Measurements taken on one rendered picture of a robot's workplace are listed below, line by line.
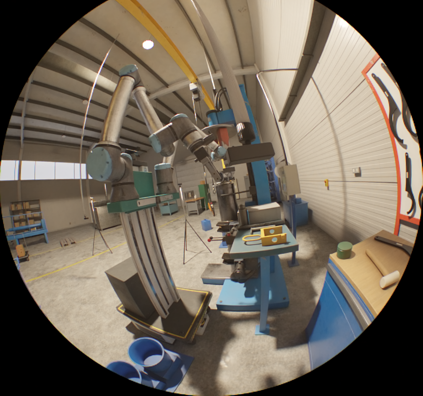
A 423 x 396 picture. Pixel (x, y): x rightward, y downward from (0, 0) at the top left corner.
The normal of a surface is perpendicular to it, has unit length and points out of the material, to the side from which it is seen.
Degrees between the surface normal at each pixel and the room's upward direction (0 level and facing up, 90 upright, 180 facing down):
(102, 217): 90
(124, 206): 90
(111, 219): 90
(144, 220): 90
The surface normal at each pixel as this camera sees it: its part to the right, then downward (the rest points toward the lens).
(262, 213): -0.29, 0.03
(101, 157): 0.14, 0.04
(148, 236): 0.95, -0.16
